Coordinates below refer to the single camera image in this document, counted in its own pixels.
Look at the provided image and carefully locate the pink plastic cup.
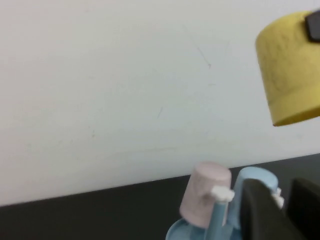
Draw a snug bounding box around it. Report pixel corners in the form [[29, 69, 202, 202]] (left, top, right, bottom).
[[179, 161, 232, 230]]

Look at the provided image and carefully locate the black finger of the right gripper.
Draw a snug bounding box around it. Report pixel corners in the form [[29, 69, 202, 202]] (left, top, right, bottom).
[[304, 9, 320, 42]]

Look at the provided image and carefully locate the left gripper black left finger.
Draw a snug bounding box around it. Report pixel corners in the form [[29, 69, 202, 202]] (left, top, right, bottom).
[[239, 178, 301, 240]]

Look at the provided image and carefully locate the yellow plastic cup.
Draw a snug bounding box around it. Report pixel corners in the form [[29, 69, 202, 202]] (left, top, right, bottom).
[[254, 11, 320, 127]]

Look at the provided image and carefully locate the light blue plastic cup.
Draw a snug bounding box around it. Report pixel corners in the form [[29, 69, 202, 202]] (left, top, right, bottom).
[[226, 166, 280, 228]]

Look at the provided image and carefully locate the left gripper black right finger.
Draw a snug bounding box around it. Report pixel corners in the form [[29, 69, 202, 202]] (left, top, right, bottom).
[[287, 177, 320, 240]]

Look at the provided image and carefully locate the light blue cup stand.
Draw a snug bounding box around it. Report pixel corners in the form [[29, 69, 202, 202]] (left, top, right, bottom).
[[166, 186, 285, 240]]

